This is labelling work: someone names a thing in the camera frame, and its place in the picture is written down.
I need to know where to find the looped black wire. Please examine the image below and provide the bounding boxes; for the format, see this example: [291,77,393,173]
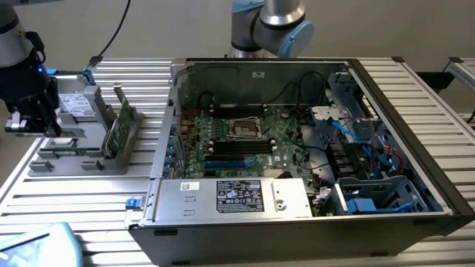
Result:
[297,71,329,107]

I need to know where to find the long black cable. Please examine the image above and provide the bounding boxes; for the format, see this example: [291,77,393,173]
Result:
[88,0,133,67]

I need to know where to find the square CPU chip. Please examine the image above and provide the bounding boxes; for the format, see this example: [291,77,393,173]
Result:
[49,138,77,149]

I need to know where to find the silver power supply unit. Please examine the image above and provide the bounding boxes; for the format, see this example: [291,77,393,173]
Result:
[151,177,315,221]

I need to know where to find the neighbouring metal slat table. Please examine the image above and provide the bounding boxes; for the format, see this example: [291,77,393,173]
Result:
[444,56,475,93]

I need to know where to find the green graphics card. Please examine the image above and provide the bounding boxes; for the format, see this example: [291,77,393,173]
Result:
[103,82,135,160]

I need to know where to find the disk with white label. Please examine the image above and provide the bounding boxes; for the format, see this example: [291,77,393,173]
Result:
[55,73,96,118]

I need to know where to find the blue flat wire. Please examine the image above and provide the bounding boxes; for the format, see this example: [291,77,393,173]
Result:
[325,116,391,174]

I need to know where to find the tall metal disk bay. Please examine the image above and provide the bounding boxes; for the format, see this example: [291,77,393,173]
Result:
[325,71,376,146]

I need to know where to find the black RAM slot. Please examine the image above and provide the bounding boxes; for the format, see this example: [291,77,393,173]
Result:
[212,112,265,117]
[212,107,265,112]
[208,139,276,145]
[208,150,276,156]
[212,110,265,115]
[208,146,276,152]
[208,142,276,148]
[212,103,265,108]

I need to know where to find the open black PC case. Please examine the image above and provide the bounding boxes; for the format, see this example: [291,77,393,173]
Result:
[124,57,475,266]

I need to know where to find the blue wire connector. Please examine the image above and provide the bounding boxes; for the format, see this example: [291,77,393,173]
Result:
[81,66,96,85]

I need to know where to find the grey parts rack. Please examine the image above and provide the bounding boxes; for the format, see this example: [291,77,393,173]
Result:
[28,73,147,177]

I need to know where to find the black connecting bar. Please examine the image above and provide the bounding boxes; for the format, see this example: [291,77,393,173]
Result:
[413,71,452,90]

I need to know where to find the blue expansion slot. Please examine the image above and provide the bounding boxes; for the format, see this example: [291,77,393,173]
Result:
[203,161,248,171]

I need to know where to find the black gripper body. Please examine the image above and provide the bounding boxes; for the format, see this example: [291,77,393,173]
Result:
[0,62,61,118]

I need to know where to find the red wire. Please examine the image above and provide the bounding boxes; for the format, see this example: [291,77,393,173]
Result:
[384,146,405,168]

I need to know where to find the long black expansion slot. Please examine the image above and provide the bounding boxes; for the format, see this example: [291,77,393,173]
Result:
[203,155,247,162]

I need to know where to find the thin black wire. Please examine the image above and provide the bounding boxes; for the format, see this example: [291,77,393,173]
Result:
[269,82,301,106]

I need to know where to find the short black wire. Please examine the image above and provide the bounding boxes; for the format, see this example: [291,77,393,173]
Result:
[197,91,216,110]

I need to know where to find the grey disk bay blue clips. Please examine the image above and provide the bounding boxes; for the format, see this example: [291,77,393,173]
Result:
[332,175,444,216]

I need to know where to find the blue case latch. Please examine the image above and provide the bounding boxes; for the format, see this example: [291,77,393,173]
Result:
[124,196,144,210]

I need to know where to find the light blue plastic object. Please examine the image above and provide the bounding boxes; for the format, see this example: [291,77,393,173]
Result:
[0,221,85,267]

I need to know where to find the black fan shroud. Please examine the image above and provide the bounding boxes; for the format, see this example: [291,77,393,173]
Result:
[325,142,372,179]

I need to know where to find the green motherboard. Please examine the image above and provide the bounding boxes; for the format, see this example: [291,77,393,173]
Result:
[177,106,317,180]

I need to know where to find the metal CPU socket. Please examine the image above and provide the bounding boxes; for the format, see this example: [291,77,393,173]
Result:
[221,117,267,141]

